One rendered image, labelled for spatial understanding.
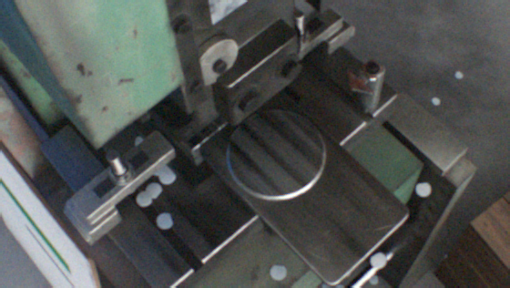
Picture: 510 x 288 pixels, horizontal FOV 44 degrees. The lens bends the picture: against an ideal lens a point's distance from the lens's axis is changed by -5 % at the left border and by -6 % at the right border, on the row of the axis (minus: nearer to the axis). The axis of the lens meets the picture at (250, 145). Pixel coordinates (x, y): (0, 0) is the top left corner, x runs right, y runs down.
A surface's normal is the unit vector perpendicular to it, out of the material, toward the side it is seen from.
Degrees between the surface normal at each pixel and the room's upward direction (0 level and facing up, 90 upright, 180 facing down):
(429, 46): 0
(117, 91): 90
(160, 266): 0
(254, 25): 90
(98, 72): 90
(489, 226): 0
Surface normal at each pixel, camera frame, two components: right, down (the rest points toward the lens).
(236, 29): 0.66, 0.65
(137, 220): -0.05, -0.46
